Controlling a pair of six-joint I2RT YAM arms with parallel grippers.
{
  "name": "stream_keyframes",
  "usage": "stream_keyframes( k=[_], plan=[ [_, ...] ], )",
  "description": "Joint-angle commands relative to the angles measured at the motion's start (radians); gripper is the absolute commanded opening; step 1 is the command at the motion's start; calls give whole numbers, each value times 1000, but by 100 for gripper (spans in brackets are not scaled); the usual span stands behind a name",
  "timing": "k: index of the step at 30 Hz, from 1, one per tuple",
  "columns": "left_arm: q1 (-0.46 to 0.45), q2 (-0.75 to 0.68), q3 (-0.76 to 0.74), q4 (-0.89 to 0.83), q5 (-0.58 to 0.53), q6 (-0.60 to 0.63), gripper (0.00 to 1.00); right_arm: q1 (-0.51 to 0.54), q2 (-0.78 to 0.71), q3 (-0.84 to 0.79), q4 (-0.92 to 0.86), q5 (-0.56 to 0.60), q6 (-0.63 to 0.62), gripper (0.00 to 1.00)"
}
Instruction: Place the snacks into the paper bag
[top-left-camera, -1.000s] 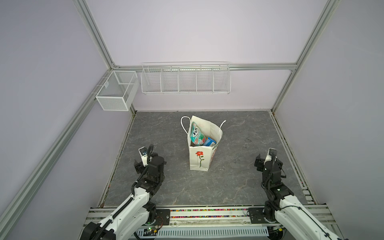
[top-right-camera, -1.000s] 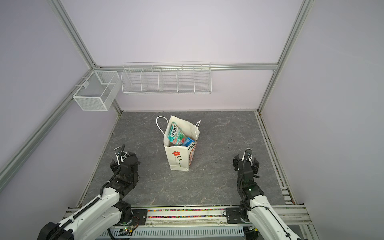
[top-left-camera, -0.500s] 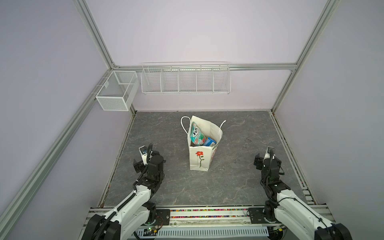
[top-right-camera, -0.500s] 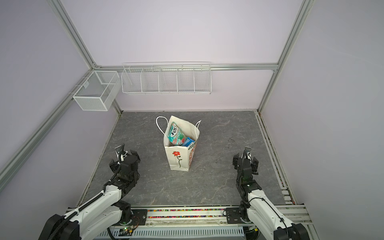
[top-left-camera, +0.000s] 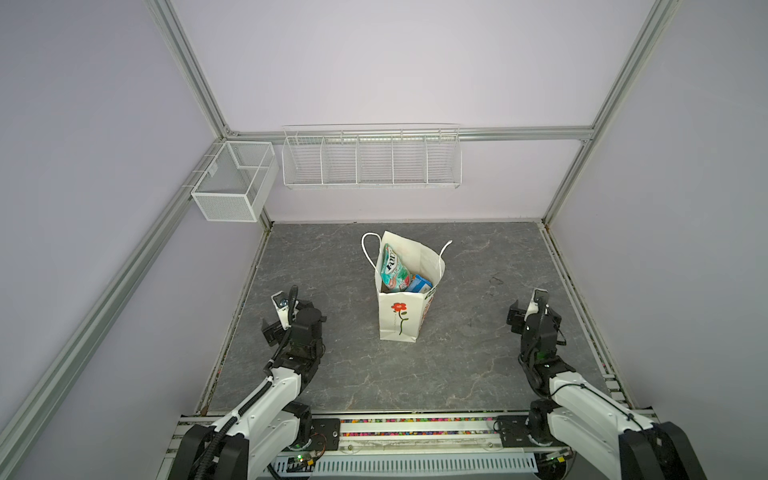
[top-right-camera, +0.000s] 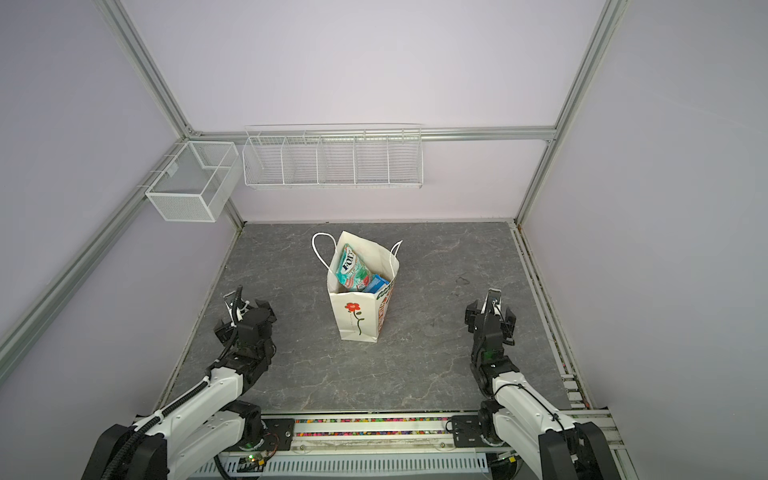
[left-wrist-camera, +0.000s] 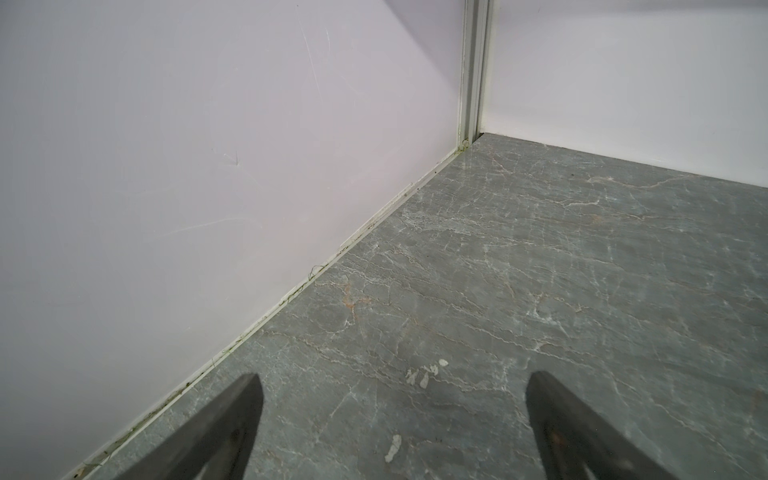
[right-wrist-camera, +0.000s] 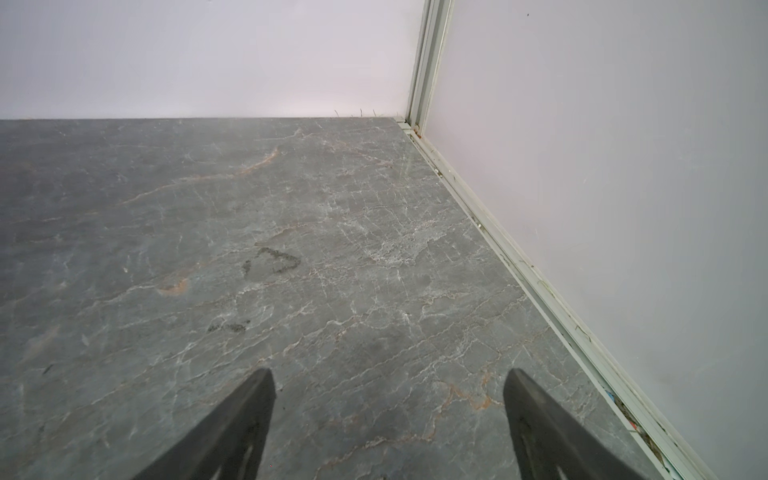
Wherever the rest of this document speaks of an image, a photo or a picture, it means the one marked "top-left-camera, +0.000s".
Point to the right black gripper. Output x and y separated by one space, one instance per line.
516 313

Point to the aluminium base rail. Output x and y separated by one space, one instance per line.
412 429

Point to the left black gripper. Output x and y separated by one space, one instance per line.
271 330

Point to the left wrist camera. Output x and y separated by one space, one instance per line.
280 301

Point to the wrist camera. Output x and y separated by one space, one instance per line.
539 303
280 301

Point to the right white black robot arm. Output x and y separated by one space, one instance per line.
616 441

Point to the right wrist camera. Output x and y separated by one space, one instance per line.
539 303

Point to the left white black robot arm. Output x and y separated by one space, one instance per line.
244 443

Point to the white mesh box basket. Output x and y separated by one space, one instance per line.
236 183

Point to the blue m&m's candy packet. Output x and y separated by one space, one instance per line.
418 284

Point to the white wire shelf basket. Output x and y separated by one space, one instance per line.
372 156

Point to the white flower paper bag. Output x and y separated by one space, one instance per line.
401 315

